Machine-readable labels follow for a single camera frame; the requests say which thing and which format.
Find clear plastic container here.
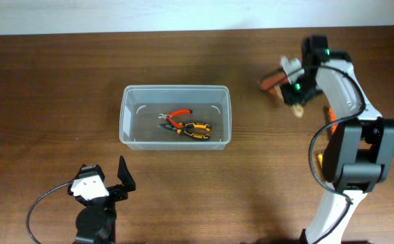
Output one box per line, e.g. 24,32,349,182
119,85,232,150

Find red handled cutting pliers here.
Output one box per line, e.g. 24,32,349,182
157,108,193,129

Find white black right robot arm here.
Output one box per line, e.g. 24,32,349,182
280,35,394,243

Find yellow black long-nose pliers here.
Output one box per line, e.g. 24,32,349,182
159,122,212,141

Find orange perforated bar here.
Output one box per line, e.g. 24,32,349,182
328,108,337,134

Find orange scraper wooden handle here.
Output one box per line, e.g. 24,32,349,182
257,67,301,100

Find coloured screwdriver set box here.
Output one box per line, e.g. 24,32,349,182
317,154,323,168

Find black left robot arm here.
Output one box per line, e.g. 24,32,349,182
67,157,136,244

